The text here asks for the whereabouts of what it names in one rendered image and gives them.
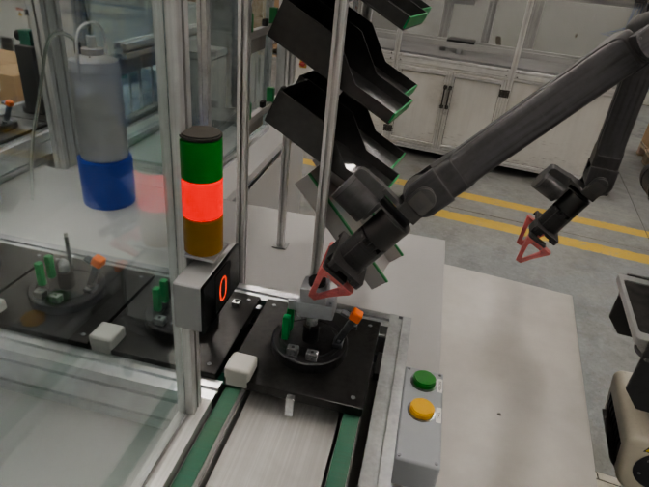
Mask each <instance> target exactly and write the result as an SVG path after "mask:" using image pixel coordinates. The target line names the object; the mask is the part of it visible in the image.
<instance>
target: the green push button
mask: <svg viewBox="0 0 649 487"><path fill-rule="evenodd" d="M412 380H413V382H414V384H415V385H416V386H417V387H419V388H422V389H432V388H433V387H434V386H435V384H436V377H435V376H434V375H433V374H432V373H431V372H429V371H426V370H418V371H416V372H415V373H414V374H413V379H412Z"/></svg>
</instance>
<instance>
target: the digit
mask: <svg viewBox="0 0 649 487"><path fill-rule="evenodd" d="M215 291H216V314H217V312H218V311H219V310H220V308H221V307H222V305H223V304H224V302H225V301H226V300H227V299H228V297H229V296H230V260H229V261H228V262H227V264H226V265H225V266H224V267H223V269H222V270H221V271H220V273H219V274H218V275H217V277H216V278H215Z"/></svg>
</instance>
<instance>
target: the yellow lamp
mask: <svg viewBox="0 0 649 487"><path fill-rule="evenodd" d="M183 242H184V250H185V252H187V253H188V254H190V255H192V256H197V257H209V256H213V255H215V254H217V253H219V252H220V251H221V250H222V249H223V215H222V216H221V217H220V218H218V219H216V220H213V221H207V222H198V221H193V220H189V219H187V218H185V217H184V216H183Z"/></svg>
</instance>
